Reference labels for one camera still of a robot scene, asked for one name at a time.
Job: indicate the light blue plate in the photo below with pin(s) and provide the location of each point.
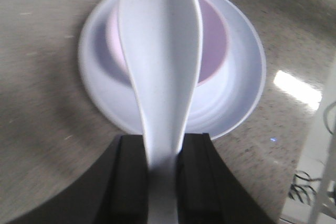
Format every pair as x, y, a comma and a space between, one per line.
219, 105

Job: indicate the purple plastic bowl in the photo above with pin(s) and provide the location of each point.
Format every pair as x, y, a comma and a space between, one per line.
215, 42

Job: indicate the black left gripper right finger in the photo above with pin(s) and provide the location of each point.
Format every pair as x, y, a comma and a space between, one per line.
207, 191

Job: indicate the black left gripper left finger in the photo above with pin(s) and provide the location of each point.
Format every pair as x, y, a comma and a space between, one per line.
113, 190

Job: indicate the light blue plastic spoon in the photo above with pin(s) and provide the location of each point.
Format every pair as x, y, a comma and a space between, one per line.
162, 44

